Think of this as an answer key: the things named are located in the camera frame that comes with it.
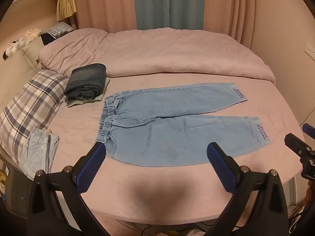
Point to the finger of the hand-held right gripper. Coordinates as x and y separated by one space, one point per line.
309 128
296 143

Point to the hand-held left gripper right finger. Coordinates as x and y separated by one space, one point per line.
220 167

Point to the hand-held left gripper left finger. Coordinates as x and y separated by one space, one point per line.
91 167

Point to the light blue denim pants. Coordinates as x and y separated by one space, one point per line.
172 132

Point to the folded light blue shorts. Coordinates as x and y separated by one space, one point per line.
37 150

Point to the dark nightstand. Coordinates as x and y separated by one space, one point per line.
17 189

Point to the plaid pillow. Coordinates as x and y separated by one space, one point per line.
32 103

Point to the folded dark denim jeans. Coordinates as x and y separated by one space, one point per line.
86 78

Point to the pink duvet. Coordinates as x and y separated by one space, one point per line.
160 51

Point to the dark blue cushion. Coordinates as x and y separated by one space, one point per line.
46 39

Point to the small checked pillow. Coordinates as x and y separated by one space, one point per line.
57 29

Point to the black and white plush toy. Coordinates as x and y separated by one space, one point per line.
13 48

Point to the pink curtain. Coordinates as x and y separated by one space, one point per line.
105 5
228 7

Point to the yellow fringed hanging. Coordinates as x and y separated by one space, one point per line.
66 5

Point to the teal curtain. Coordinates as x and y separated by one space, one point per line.
169 5

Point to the white wall socket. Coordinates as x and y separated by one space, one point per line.
310 51

